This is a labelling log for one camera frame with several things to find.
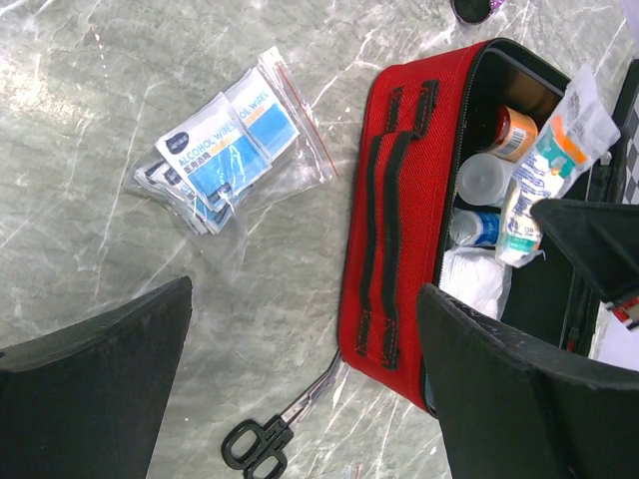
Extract blue white bandage roll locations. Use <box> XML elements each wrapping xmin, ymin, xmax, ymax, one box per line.
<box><xmin>448</xmin><ymin>209</ymin><xmax>501</xmax><ymax>247</ymax></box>

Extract white gauze pad packet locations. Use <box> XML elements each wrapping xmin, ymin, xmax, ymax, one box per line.
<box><xmin>439</xmin><ymin>247</ymin><xmax>512</xmax><ymax>321</ymax></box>

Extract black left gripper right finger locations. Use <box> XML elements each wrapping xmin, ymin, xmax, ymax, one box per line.
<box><xmin>416</xmin><ymin>284</ymin><xmax>638</xmax><ymax>478</ymax></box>

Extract red medicine kit case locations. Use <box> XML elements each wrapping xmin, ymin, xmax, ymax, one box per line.
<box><xmin>337</xmin><ymin>38</ymin><xmax>614</xmax><ymax>415</ymax></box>

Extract black white chessboard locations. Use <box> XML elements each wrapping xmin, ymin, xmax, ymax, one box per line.
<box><xmin>610</xmin><ymin>59</ymin><xmax>638</xmax><ymax>205</ymax></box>

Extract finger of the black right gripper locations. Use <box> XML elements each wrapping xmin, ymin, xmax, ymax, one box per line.
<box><xmin>531</xmin><ymin>199</ymin><xmax>638</xmax><ymax>304</ymax></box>

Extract purple glitter toy microphone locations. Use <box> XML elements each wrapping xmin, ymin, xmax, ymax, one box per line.
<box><xmin>450</xmin><ymin>0</ymin><xmax>504</xmax><ymax>25</ymax></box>

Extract bag of alcohol wipes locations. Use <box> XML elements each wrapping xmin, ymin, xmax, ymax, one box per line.
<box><xmin>129</xmin><ymin>47</ymin><xmax>336</xmax><ymax>236</ymax></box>

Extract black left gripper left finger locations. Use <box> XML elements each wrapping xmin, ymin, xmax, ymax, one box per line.
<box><xmin>1</xmin><ymin>276</ymin><xmax>192</xmax><ymax>478</ymax></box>

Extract plaster box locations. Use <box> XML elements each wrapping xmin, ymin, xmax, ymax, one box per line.
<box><xmin>495</xmin><ymin>65</ymin><xmax>620</xmax><ymax>267</ymax></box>

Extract black handled scissors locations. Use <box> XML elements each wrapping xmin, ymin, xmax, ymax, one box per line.
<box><xmin>221</xmin><ymin>351</ymin><xmax>343</xmax><ymax>478</ymax></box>

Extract brown bottle orange cap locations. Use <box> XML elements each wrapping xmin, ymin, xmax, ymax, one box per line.
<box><xmin>486</xmin><ymin>105</ymin><xmax>538</xmax><ymax>163</ymax></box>

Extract white plastic medicine bottle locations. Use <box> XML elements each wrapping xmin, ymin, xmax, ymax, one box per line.
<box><xmin>456</xmin><ymin>153</ymin><xmax>516</xmax><ymax>208</ymax></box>

